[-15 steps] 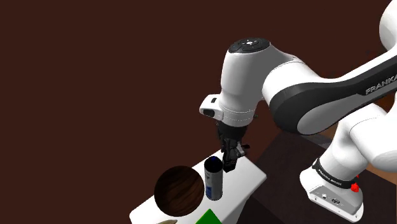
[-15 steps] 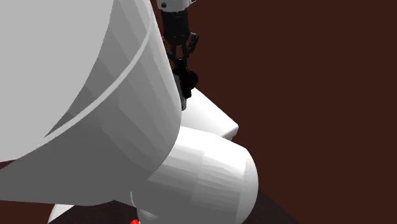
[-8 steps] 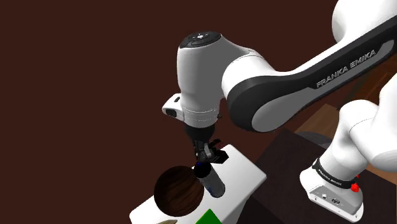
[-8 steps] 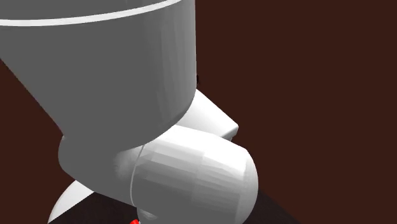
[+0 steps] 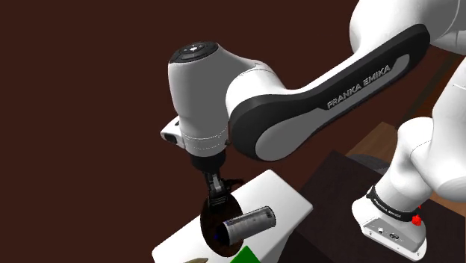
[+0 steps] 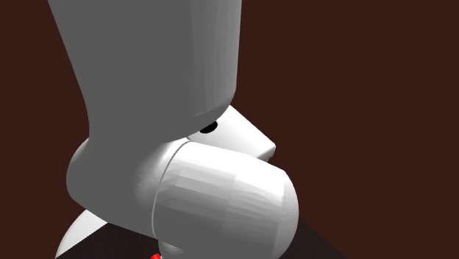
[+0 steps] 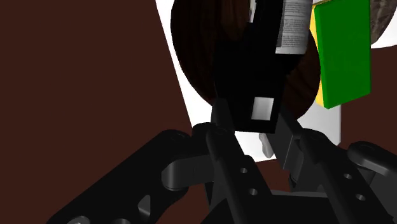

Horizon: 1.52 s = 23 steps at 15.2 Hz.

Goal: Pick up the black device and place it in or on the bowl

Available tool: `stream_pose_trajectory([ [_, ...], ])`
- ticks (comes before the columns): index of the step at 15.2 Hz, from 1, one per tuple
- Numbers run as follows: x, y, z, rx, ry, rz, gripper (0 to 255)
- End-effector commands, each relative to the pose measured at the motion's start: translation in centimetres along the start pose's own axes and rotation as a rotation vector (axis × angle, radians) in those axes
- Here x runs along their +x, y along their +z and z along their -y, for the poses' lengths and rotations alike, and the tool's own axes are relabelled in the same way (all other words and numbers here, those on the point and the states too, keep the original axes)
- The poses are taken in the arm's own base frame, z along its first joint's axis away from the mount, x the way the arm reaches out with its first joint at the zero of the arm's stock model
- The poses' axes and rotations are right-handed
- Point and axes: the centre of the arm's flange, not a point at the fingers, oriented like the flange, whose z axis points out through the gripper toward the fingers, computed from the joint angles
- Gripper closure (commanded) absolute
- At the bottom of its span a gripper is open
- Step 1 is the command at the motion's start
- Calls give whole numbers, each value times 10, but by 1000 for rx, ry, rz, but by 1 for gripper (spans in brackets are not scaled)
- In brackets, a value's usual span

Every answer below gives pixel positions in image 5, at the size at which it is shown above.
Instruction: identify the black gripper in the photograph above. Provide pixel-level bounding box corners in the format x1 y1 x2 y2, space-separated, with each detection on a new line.
188 149 245 209

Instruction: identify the white table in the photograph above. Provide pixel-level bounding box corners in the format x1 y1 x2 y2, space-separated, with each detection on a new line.
151 168 314 263

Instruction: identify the dark brown plate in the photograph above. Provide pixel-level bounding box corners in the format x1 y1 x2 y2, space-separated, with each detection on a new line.
199 192 244 258

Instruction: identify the grey cylinder can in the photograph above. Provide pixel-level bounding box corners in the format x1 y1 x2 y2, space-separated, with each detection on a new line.
222 205 277 244

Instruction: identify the green flat object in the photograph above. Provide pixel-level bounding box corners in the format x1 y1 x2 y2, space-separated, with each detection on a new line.
229 245 262 263

